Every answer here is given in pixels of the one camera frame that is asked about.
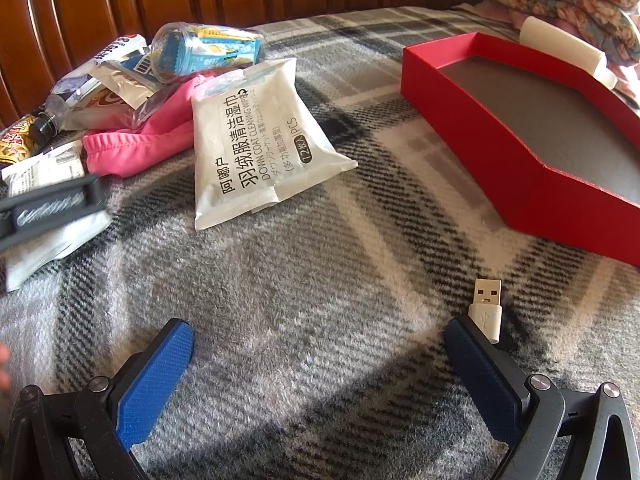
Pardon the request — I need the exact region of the white printed packet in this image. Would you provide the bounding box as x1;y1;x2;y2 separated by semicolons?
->
5;210;113;293

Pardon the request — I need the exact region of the grey plaid blanket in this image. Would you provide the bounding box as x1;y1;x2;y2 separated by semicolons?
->
0;6;640;480

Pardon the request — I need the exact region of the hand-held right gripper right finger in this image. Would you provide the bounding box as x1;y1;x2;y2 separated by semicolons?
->
444;317;640;480

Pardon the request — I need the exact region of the clear plastic snack jar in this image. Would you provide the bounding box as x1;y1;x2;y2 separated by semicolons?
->
150;21;268;83

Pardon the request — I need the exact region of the red cardboard box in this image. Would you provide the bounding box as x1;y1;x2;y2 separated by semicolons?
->
400;31;640;266

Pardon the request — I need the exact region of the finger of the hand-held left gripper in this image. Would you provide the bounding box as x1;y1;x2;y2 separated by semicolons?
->
0;176;107;257

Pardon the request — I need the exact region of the brown and silver snack packet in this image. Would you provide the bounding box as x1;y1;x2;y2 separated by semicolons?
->
50;62;166;131

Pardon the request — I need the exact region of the white wet wipes packet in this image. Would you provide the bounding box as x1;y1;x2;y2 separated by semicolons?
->
191;56;358;232

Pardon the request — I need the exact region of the pink cloth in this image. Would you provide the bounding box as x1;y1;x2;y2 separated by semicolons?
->
81;74;208;178

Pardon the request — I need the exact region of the white barcode packet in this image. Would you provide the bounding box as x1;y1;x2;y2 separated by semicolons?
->
0;140;86;198

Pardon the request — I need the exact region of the white usb plug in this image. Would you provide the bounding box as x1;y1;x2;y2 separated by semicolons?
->
468;278;503;346

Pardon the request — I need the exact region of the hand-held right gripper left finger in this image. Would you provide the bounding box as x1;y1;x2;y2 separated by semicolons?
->
0;318;195;480

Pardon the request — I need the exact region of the small dark labelled bottle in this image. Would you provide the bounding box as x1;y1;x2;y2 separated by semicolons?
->
0;92;71;170

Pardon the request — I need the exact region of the white tissue roll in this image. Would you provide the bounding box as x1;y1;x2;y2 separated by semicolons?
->
519;16;618;90

